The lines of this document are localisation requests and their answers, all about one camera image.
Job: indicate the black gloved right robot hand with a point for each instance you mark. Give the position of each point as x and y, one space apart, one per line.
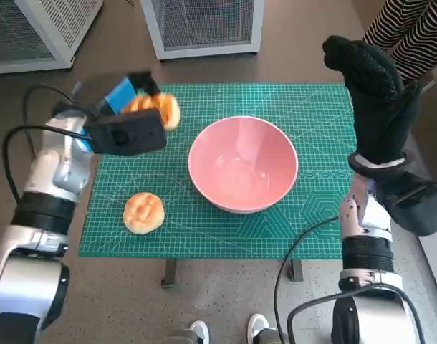
379 118

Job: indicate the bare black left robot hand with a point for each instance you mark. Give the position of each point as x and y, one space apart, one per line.
120 95

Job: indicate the long orange toy bread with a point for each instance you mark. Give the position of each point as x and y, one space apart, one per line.
168 107

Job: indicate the round toy bread bun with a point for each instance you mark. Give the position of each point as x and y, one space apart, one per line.
143 213

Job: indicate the pink bowl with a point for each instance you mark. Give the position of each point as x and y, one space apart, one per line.
243 172

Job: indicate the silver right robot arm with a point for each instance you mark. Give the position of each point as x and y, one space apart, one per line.
369 258

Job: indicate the person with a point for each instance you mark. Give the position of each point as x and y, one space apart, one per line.
415 32

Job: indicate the wide white mesh cabinet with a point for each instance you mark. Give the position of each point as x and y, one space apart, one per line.
43 32

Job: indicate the narrow white mesh cabinet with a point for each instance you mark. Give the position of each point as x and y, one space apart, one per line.
204 25

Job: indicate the green cutting mat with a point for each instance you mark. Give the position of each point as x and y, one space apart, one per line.
211 233

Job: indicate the grey table leg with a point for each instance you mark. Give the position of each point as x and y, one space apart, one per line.
169 272
296 270

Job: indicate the white left robot foot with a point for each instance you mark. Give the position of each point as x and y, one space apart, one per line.
200 333

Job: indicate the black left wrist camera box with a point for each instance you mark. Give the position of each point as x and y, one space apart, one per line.
129 132

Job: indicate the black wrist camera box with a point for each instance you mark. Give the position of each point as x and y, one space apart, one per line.
415 204
129 132

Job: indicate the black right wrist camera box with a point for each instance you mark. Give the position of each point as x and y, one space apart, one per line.
415 204

